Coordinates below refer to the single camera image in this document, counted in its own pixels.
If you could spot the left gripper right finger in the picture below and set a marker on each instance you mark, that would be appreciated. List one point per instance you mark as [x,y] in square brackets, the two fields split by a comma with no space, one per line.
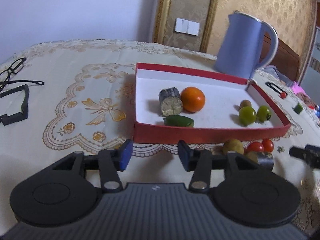
[200,162]

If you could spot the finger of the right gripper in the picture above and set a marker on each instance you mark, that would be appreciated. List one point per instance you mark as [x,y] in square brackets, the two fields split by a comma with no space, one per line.
[310,154]

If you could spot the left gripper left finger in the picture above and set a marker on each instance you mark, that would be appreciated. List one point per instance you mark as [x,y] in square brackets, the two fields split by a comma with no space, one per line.
[110,163]

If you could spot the yellow-brown longan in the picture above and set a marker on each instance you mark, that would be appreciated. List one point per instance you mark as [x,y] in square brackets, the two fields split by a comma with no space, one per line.
[234,145]

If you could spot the red cherry tomato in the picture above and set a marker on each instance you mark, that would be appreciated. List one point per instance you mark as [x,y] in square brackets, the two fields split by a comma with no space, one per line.
[268,145]
[283,95]
[255,147]

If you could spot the green cucumber chunk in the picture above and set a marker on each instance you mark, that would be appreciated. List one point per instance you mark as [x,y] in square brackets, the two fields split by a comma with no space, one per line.
[298,108]

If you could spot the green cucumber piece in box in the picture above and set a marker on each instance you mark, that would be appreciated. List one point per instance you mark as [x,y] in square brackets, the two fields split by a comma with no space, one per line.
[178,121]

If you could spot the small green tomato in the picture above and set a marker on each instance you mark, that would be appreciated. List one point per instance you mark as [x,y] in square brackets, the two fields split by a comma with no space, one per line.
[264,113]

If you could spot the red shallow cardboard box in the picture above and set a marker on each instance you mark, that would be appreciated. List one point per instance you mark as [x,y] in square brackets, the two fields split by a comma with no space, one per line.
[228,108]

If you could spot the orange tangerine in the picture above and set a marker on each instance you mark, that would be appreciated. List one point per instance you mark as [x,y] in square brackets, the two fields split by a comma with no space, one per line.
[193,99]

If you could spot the large green tomato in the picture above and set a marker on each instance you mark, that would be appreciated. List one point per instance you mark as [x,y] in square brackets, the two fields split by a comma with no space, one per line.
[247,115]

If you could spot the brown longan in box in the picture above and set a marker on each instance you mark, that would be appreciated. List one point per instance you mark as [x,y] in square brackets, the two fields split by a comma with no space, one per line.
[245,103]

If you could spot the embroidered cream tablecloth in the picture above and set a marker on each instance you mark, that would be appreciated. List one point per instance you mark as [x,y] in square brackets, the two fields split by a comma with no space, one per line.
[88,103]

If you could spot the wooden bed headboard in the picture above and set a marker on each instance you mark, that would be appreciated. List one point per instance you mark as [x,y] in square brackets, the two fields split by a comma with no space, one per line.
[285,65]

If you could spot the blue electric kettle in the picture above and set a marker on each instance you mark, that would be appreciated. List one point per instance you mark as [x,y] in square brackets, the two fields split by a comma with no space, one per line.
[240,52]

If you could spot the black eyeglasses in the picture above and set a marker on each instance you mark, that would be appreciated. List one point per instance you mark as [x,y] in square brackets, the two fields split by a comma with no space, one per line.
[12,71]

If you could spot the black rectangular frame right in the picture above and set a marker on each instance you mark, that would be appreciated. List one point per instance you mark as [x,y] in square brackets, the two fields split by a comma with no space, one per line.
[274,87]

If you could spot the white wall switch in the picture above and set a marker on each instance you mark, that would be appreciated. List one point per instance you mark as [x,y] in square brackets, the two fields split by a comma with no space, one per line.
[187,27]

